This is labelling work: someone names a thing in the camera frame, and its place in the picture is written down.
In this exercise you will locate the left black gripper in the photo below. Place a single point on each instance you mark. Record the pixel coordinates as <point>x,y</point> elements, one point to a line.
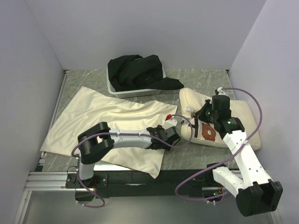
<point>167,146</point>

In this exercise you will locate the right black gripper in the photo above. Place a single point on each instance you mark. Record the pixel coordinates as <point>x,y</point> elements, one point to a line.
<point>200,114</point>

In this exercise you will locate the cream pillow with bear print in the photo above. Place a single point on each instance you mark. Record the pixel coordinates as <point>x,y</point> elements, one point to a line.
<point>213,134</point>

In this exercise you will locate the cream satin pillowcase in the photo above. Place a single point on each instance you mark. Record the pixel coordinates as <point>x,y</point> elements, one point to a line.
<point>89,107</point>

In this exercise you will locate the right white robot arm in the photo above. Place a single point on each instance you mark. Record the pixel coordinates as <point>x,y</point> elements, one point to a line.
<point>255,192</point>

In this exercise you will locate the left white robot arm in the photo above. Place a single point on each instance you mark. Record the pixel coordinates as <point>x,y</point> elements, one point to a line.
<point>96,142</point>

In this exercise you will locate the white pillow care label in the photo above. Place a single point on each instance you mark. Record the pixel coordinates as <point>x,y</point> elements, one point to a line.
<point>187,114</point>

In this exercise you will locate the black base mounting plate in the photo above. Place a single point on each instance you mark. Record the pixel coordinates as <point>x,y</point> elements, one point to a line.
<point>136,183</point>

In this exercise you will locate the white plastic basket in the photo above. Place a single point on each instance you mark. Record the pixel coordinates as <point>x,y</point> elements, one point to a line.
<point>130,94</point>

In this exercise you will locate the black cloth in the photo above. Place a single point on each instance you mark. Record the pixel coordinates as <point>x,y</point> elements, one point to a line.
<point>133,72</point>

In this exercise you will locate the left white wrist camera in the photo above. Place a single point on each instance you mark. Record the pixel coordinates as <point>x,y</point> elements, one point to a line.
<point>170,122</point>

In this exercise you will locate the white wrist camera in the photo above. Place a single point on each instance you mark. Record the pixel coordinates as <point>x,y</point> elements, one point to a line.
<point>170,122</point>
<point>220,91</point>

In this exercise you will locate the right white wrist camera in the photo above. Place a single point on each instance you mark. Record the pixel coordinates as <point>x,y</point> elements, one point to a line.
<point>220,91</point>

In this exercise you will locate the aluminium frame rail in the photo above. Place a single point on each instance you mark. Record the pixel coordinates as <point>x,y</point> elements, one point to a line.
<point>51,173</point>

